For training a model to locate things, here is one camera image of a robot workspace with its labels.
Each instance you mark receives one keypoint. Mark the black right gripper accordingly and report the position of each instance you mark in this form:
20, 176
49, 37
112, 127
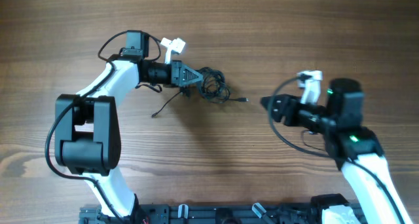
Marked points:
291, 109

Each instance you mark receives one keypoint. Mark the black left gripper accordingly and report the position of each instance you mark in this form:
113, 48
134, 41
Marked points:
177, 73

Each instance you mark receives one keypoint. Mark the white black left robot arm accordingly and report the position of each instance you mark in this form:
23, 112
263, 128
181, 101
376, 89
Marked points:
84, 141

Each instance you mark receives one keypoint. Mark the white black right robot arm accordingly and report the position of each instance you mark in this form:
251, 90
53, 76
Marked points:
354, 148

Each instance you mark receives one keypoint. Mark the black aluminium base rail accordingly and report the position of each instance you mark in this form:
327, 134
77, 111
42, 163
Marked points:
285, 213

